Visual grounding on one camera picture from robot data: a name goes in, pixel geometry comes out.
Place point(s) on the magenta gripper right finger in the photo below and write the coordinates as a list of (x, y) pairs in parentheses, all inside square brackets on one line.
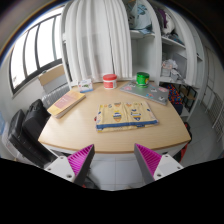
[(154, 166)]

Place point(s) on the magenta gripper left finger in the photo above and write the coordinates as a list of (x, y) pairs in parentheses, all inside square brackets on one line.
[(73, 168)]

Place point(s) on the yellow patterned towel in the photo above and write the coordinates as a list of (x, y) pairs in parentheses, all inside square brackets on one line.
[(124, 116)]

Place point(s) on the yellow and pink book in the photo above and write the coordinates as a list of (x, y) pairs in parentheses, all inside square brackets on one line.
[(65, 103)]

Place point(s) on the black bag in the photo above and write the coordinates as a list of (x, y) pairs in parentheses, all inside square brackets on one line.
[(24, 131)]

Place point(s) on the grey laptop with stickers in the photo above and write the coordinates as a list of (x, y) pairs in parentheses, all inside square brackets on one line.
[(151, 91)]

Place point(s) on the colourful dotted bag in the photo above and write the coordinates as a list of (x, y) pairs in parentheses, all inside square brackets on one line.
[(175, 98)]

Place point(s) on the small white card box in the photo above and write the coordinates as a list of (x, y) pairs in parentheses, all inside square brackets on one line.
[(85, 86)]

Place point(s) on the white radiator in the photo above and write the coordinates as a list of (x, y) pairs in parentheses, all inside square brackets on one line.
[(52, 93)]

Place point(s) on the green metallic tin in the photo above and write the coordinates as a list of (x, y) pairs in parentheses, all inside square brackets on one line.
[(142, 79)]

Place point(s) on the cardboard box on radiator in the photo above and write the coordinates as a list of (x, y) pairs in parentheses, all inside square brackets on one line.
[(52, 78)]

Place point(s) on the white jar red lid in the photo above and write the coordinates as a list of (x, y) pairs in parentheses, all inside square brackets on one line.
[(110, 81)]

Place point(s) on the white shelving unit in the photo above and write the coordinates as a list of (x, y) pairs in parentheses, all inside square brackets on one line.
[(150, 50)]

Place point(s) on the black framed window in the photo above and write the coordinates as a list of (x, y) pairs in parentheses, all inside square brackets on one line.
[(35, 51)]

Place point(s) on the white curtain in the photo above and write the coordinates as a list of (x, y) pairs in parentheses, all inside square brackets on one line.
[(95, 40)]

